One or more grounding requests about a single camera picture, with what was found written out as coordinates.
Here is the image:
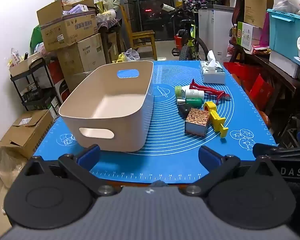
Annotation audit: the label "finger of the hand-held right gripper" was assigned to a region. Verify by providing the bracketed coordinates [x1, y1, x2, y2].
[252, 143, 278, 156]

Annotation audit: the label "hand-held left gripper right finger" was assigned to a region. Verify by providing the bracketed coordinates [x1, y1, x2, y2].
[182, 145, 278, 197]

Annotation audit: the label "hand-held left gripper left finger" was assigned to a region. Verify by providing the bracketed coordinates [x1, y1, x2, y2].
[24, 144, 118, 197]

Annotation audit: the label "red gold patterned box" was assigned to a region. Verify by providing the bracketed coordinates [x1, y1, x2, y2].
[184, 108, 211, 137]

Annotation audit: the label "yellow plastic clamp tool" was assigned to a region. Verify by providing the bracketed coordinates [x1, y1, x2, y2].
[203, 101, 229, 138]

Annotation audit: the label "small black case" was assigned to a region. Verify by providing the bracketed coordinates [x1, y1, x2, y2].
[178, 104, 192, 118]

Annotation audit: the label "beige plastic storage bin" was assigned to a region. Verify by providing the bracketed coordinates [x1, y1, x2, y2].
[58, 60, 155, 153]

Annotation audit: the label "green bottle with metallic cap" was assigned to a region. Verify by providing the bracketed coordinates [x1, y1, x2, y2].
[177, 97, 203, 107]

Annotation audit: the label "white plastic bottle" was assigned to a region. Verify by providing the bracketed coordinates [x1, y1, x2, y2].
[184, 89, 205, 98]

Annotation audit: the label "blue silicone baking mat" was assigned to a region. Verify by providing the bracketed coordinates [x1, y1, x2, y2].
[32, 60, 278, 184]

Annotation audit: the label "red gift bags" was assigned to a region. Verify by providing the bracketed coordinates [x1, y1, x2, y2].
[224, 62, 274, 110]

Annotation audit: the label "torn cardboard box on floor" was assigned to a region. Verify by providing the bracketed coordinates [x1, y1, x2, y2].
[0, 109, 57, 159]

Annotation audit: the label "black metal cart rack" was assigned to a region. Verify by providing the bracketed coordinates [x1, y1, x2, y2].
[10, 52, 63, 112]

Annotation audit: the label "clear bag of grain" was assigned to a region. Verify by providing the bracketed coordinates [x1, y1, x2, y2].
[0, 150, 28, 189]

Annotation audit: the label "dark wooden side table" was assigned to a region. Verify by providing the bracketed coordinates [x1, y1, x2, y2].
[229, 39, 300, 120]

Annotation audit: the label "white patterned tissue box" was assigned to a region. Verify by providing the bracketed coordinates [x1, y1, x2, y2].
[199, 50, 226, 84]

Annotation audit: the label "red and black appliance box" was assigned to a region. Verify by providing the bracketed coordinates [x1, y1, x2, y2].
[47, 60, 70, 105]

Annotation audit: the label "white rectangular box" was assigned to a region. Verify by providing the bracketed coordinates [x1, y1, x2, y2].
[269, 51, 300, 79]

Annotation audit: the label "large printed cardboard box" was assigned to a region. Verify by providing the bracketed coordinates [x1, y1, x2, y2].
[57, 33, 107, 80]

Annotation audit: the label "yellow plastic jug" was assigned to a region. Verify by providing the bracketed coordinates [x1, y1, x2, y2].
[112, 52, 127, 63]

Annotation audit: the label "clear plastic bag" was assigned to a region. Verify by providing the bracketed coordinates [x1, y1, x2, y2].
[125, 48, 140, 62]

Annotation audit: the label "black and green bicycle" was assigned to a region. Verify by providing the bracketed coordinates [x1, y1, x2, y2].
[162, 1, 210, 61]

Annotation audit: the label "green and white carton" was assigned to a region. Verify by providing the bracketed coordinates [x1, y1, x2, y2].
[236, 21, 262, 52]

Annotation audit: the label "turquoise plastic storage crate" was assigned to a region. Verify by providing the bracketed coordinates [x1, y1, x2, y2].
[266, 8, 300, 59]

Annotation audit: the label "open cardboard box with clutter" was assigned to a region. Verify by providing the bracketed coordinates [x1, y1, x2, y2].
[37, 0, 98, 52]

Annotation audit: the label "green plastic bag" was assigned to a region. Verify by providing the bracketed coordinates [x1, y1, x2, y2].
[30, 25, 44, 53]

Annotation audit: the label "wooden chair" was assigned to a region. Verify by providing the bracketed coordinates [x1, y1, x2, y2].
[120, 4, 157, 60]

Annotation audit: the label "flat brown cardboard sheet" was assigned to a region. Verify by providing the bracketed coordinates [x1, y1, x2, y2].
[244, 0, 274, 28]

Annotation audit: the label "red handled peeler tool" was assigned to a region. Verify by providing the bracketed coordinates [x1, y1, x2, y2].
[189, 79, 232, 105]

